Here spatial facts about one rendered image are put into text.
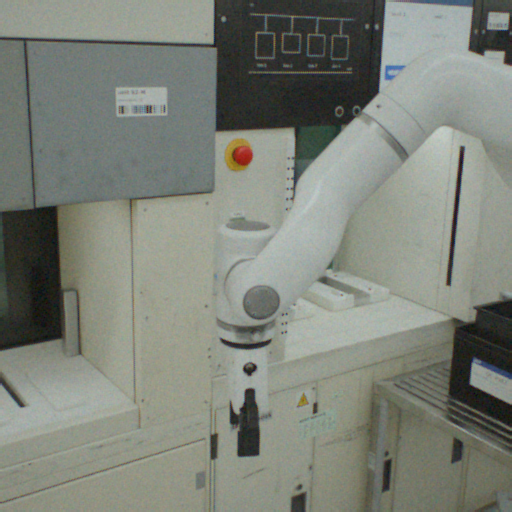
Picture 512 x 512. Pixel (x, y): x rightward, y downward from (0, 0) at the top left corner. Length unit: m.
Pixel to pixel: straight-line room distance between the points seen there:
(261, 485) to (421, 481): 0.59
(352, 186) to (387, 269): 1.26
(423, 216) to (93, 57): 1.10
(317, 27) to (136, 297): 0.66
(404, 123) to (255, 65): 0.58
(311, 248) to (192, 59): 0.61
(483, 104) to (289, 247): 0.32
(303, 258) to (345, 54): 0.81
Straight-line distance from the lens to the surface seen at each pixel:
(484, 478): 2.48
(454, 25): 1.89
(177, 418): 1.61
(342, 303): 2.05
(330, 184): 0.98
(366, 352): 1.88
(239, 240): 0.97
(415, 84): 1.00
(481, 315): 1.81
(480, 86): 1.02
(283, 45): 1.55
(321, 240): 0.93
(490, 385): 1.79
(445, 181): 2.04
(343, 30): 1.65
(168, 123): 1.41
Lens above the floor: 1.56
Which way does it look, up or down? 16 degrees down
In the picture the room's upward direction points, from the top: 2 degrees clockwise
